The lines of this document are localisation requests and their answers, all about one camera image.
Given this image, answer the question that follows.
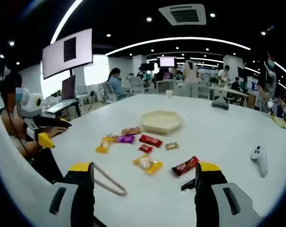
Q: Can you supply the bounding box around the distant white screen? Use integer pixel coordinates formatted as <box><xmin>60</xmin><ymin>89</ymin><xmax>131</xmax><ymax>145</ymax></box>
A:
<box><xmin>158</xmin><ymin>56</ymin><xmax>177</xmax><ymax>68</ymax></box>

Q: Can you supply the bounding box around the thin black cable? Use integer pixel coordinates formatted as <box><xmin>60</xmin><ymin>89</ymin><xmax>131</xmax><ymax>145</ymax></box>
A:
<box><xmin>5</xmin><ymin>93</ymin><xmax>28</xmax><ymax>152</ymax></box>

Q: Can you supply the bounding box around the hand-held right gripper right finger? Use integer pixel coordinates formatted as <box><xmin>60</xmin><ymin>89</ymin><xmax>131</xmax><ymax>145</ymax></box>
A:
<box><xmin>194</xmin><ymin>161</ymin><xmax>262</xmax><ymax>227</ymax></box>

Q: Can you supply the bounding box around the yellow cloth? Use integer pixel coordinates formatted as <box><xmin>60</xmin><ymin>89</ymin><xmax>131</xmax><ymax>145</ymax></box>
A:
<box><xmin>271</xmin><ymin>115</ymin><xmax>286</xmax><ymax>130</ymax></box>

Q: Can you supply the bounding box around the black food packet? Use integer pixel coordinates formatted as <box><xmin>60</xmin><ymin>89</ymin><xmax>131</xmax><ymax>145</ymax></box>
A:
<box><xmin>180</xmin><ymin>178</ymin><xmax>197</xmax><ymax>192</ymax></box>

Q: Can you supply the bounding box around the ceiling air vent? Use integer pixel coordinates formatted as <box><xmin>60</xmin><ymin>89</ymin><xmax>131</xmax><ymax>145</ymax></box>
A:
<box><xmin>158</xmin><ymin>3</ymin><xmax>207</xmax><ymax>26</ymax></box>

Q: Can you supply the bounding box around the small dark monitor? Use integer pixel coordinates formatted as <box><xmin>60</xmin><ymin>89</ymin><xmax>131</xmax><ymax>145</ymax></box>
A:
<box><xmin>61</xmin><ymin>75</ymin><xmax>77</xmax><ymax>102</ymax></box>

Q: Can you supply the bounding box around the cream hexagonal container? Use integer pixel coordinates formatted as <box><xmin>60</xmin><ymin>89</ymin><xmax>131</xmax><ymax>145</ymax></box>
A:
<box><xmin>140</xmin><ymin>109</ymin><xmax>184</xmax><ymax>136</ymax></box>

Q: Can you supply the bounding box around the purple food packet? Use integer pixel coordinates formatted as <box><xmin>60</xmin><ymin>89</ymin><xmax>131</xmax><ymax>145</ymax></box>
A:
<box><xmin>113</xmin><ymin>134</ymin><xmax>136</xmax><ymax>144</ymax></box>

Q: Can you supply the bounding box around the long red food packet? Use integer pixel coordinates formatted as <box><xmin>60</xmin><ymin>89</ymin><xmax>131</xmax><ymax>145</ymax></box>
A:
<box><xmin>139</xmin><ymin>134</ymin><xmax>163</xmax><ymax>148</ymax></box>

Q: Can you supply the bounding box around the white office chair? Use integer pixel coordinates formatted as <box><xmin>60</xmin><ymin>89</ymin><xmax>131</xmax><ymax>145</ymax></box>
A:
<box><xmin>128</xmin><ymin>76</ymin><xmax>146</xmax><ymax>95</ymax></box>

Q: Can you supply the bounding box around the large white display screen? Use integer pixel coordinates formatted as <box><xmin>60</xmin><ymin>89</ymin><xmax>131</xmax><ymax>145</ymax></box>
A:
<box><xmin>41</xmin><ymin>28</ymin><xmax>94</xmax><ymax>80</ymax></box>

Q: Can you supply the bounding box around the white handheld controller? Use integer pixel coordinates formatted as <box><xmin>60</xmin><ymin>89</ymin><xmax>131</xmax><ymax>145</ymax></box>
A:
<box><xmin>250</xmin><ymin>145</ymin><xmax>269</xmax><ymax>178</ymax></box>

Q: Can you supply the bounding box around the small red food packet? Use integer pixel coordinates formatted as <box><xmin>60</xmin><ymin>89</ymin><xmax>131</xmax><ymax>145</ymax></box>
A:
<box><xmin>138</xmin><ymin>144</ymin><xmax>154</xmax><ymax>153</ymax></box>

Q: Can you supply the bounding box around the dark red food packet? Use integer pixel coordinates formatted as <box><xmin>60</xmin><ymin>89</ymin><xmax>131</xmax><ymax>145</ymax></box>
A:
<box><xmin>171</xmin><ymin>156</ymin><xmax>200</xmax><ymax>176</ymax></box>

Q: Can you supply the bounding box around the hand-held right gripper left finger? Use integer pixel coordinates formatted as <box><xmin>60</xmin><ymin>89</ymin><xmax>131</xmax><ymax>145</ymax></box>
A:
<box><xmin>49</xmin><ymin>162</ymin><xmax>96</xmax><ymax>227</ymax></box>

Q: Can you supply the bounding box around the orange-brown food packet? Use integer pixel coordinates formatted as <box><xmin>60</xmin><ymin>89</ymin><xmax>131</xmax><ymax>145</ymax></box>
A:
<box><xmin>121</xmin><ymin>126</ymin><xmax>143</xmax><ymax>137</ymax></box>

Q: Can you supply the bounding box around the grey device on table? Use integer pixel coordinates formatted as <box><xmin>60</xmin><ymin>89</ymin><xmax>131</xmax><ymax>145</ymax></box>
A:
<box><xmin>211</xmin><ymin>95</ymin><xmax>230</xmax><ymax>110</ymax></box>

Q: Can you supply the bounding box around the small gold food packet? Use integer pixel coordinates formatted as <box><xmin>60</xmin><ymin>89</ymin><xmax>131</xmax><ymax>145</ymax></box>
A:
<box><xmin>165</xmin><ymin>141</ymin><xmax>180</xmax><ymax>151</ymax></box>

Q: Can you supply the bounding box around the person's dark shirt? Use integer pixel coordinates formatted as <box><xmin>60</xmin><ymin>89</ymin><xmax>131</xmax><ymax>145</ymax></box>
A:
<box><xmin>0</xmin><ymin>70</ymin><xmax>23</xmax><ymax>114</ymax></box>

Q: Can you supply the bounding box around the yellow food packet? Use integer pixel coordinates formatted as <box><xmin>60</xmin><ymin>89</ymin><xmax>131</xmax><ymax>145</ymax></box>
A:
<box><xmin>95</xmin><ymin>136</ymin><xmax>116</xmax><ymax>154</ymax></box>
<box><xmin>132</xmin><ymin>154</ymin><xmax>164</xmax><ymax>175</ymax></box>

